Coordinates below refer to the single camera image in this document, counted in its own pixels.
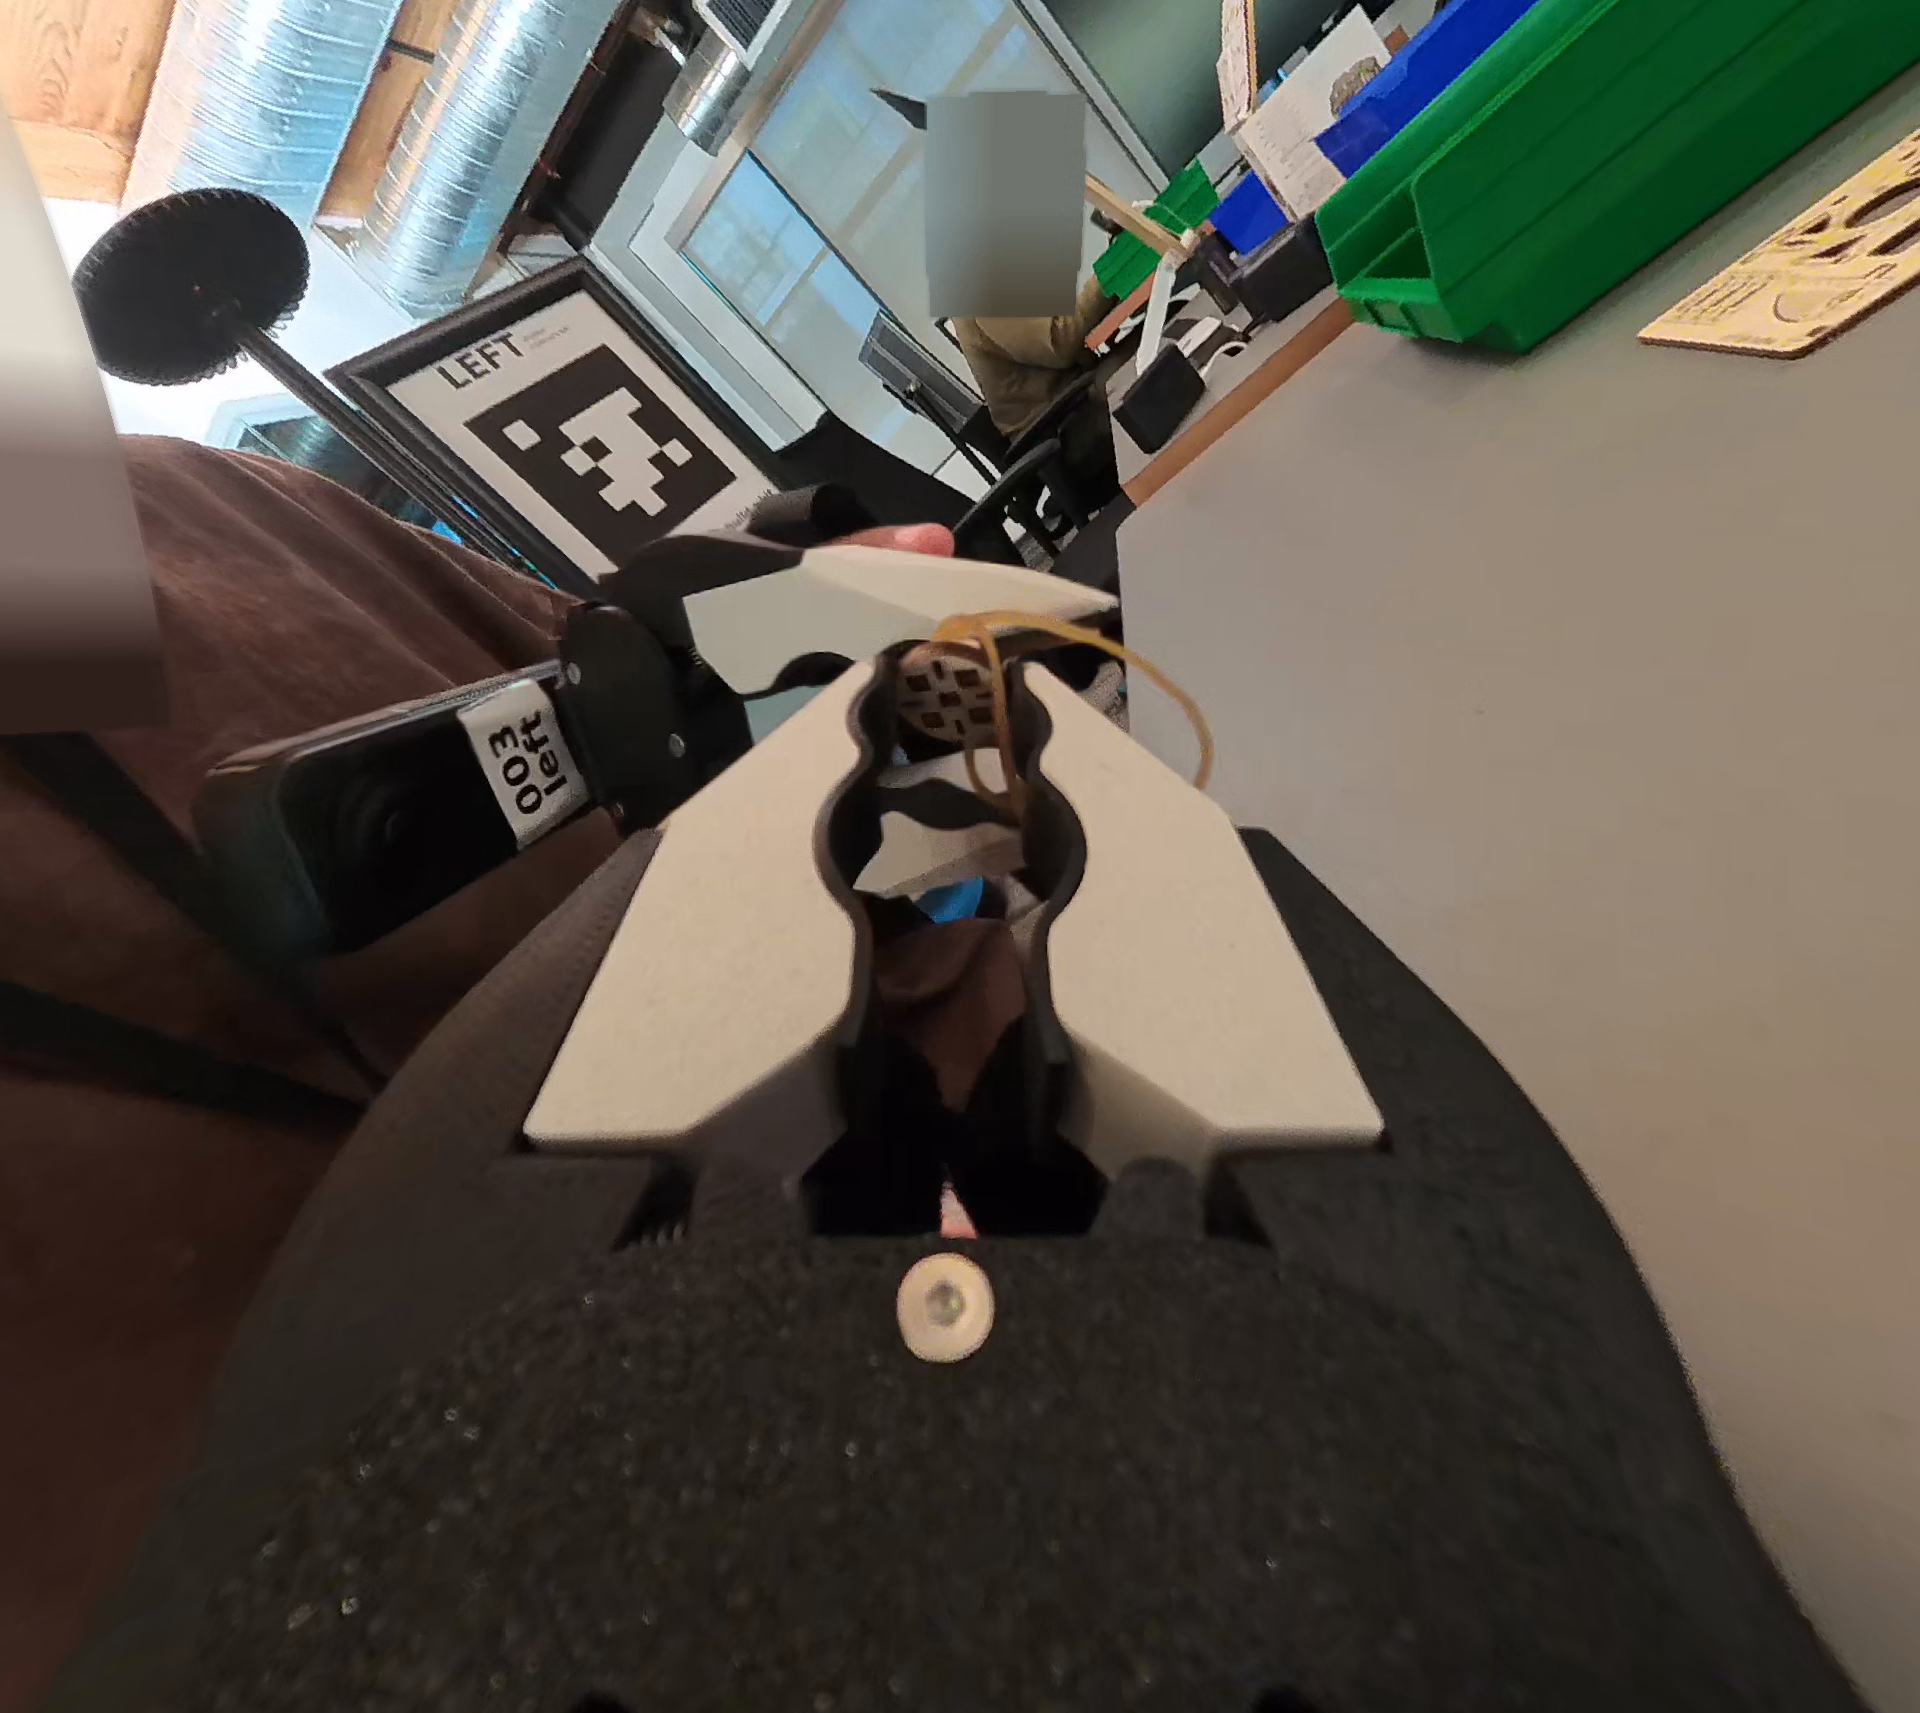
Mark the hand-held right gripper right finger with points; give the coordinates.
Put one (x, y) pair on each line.
(1201, 993)

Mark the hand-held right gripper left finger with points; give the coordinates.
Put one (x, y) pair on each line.
(690, 993)

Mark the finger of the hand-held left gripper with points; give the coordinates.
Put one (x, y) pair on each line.
(938, 861)
(854, 595)

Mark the small wooden model part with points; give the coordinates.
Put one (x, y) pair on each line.
(944, 693)

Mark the tan rubber band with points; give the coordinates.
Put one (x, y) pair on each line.
(1205, 753)

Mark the plywood parts sheet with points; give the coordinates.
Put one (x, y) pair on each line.
(1800, 272)

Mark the person's left hand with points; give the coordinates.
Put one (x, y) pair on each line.
(900, 536)

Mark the blue wristband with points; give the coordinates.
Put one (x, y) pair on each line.
(952, 902)

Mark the black office chair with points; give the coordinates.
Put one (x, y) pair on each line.
(1050, 482)

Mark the person's brown shirt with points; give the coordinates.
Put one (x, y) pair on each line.
(300, 573)

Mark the framed black-white marker sign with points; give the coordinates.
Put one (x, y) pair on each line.
(601, 438)

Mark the black equipment box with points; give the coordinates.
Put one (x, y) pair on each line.
(1163, 401)

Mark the stack of green bins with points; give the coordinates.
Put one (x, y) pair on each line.
(1141, 243)

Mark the small blue plastic bin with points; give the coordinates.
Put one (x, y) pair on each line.
(1252, 213)

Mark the white instruction booklet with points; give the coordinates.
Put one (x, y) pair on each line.
(1290, 139)

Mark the green plastic bin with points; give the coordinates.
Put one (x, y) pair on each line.
(1650, 93)

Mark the black round pedestal stand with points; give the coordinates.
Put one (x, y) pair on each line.
(188, 288)

